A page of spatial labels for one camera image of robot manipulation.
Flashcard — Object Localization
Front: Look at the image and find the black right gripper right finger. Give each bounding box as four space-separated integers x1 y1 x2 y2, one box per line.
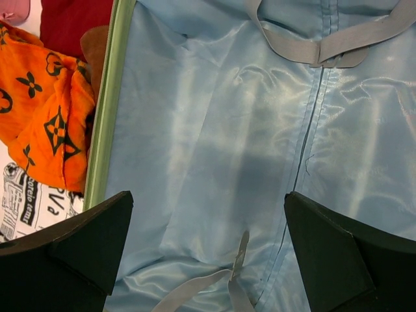
284 192 415 311

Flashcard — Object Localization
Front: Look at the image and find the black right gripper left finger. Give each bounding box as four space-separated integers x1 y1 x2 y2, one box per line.
1 191 133 311

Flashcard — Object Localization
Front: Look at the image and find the newspaper print cloth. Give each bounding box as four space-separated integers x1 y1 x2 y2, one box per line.
1 162 84 243

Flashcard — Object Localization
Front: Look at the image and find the orange patterned cloth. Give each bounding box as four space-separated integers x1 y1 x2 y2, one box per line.
1 22 96 192

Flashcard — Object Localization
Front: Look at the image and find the green hard-shell suitcase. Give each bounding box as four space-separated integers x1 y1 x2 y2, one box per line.
84 1 415 311

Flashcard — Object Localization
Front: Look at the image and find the pink cosmetic case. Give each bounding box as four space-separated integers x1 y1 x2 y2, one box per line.
0 0 31 23

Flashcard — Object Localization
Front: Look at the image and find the brown towel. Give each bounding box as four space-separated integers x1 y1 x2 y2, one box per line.
80 25 109 102

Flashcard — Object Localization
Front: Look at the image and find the dark red cloth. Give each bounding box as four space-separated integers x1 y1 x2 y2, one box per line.
40 0 114 61

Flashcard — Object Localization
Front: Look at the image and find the grey lower luggage strap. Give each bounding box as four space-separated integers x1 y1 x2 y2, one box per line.
149 229 257 312

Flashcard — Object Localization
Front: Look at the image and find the grey luggage strap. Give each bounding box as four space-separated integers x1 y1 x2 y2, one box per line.
242 0 416 69
149 229 257 312

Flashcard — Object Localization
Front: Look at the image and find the grey upper luggage strap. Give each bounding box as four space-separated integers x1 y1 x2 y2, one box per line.
242 0 416 69

